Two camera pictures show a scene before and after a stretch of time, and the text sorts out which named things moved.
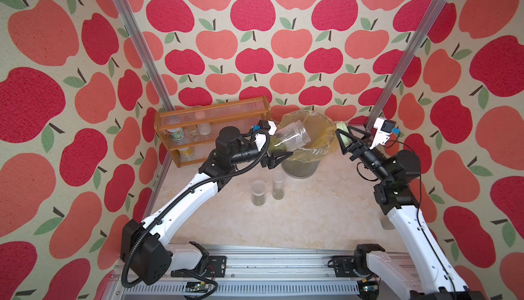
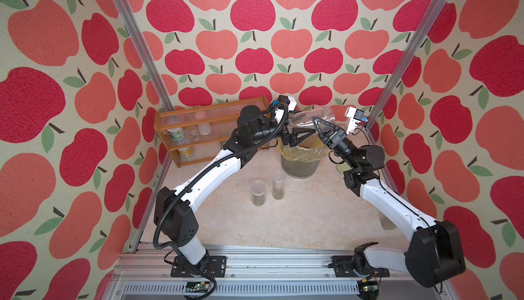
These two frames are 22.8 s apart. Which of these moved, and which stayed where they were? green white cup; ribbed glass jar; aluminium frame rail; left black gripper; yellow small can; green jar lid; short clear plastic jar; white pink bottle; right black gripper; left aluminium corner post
Moved: green jar lid; ribbed glass jar; left black gripper; right black gripper
Stayed: green white cup; aluminium frame rail; white pink bottle; short clear plastic jar; yellow small can; left aluminium corner post
